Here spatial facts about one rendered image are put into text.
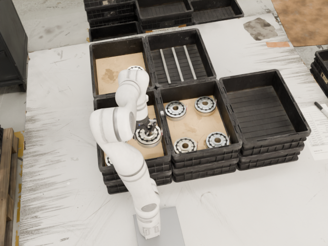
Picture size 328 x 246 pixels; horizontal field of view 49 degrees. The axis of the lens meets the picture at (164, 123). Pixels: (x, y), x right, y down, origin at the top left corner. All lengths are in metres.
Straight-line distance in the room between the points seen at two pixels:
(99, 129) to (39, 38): 2.89
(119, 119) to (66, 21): 3.03
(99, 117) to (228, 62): 1.38
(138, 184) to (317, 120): 1.13
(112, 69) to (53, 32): 1.86
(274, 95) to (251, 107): 0.14
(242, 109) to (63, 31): 2.38
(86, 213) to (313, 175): 1.03
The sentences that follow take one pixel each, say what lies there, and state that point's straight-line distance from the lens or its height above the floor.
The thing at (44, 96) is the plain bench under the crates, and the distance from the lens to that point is 2.15.
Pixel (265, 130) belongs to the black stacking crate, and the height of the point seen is 0.83.
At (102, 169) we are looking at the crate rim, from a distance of 1.48.
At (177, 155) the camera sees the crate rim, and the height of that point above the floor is 0.93.
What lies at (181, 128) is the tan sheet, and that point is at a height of 0.83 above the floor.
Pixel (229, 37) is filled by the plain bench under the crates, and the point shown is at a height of 0.70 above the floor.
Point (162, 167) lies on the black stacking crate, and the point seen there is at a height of 0.85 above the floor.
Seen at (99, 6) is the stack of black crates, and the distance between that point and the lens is 3.11.
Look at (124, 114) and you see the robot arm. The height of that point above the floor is 1.48.
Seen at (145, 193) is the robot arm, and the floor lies 1.11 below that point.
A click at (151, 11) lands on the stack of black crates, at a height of 0.49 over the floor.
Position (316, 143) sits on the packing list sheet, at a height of 0.70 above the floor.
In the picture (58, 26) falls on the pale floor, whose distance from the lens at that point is 3.85.
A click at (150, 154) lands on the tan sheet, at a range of 1.61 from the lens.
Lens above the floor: 2.17
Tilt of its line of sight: 52 degrees down
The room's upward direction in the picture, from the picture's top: 4 degrees counter-clockwise
